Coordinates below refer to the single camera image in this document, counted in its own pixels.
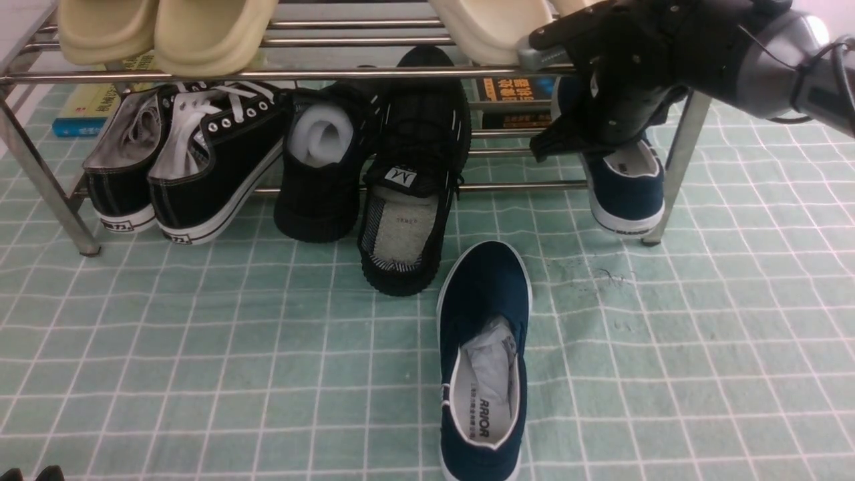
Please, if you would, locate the navy slip-on shoe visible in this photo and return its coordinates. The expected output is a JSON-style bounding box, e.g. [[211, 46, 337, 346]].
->
[[436, 240, 532, 480], [552, 75, 666, 236]]

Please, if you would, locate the yellow foam slipper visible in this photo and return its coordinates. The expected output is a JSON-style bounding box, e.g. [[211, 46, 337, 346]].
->
[[154, 1, 279, 78], [56, 1, 159, 65]]

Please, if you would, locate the black knit sneaker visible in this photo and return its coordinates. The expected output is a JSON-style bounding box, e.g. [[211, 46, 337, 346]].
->
[[357, 78, 472, 297], [274, 79, 388, 243]]

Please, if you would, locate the silver metal shoe rack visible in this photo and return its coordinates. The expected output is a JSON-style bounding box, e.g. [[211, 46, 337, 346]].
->
[[0, 0, 713, 257]]

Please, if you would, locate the cream foam slipper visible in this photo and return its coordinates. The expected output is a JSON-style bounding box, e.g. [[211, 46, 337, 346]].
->
[[428, 1, 552, 66], [549, 0, 599, 17]]

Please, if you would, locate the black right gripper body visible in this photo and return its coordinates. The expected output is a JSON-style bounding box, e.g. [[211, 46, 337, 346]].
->
[[517, 1, 761, 160]]

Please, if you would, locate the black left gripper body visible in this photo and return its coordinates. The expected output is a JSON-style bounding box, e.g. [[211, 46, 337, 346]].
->
[[0, 465, 66, 481]]

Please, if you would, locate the black canvas sneaker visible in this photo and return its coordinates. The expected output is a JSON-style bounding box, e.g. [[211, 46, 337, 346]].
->
[[83, 85, 179, 234], [147, 82, 293, 245]]

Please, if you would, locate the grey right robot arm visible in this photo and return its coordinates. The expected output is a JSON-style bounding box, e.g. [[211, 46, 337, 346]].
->
[[517, 1, 853, 159]]

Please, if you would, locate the cream foam slipper far right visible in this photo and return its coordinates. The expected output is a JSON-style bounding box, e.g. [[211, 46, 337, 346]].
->
[[549, 0, 599, 17]]

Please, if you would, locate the black book with orange text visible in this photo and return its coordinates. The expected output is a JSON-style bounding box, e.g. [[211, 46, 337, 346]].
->
[[474, 76, 556, 130]]

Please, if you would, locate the black canvas sneaker left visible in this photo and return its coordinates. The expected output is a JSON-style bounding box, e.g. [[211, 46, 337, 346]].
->
[[83, 85, 179, 234]]

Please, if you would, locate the black canvas sneaker right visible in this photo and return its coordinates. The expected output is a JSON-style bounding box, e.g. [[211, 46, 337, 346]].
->
[[147, 82, 293, 245]]

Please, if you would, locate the green checkered floor cloth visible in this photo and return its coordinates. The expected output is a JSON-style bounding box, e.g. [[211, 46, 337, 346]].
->
[[1, 104, 854, 480]]

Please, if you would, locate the yellow and blue book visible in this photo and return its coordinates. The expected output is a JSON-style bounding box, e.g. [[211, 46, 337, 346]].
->
[[51, 51, 158, 138]]

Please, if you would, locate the yellow foam slipper far left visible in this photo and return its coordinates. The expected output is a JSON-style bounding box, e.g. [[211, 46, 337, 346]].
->
[[56, 1, 159, 65]]

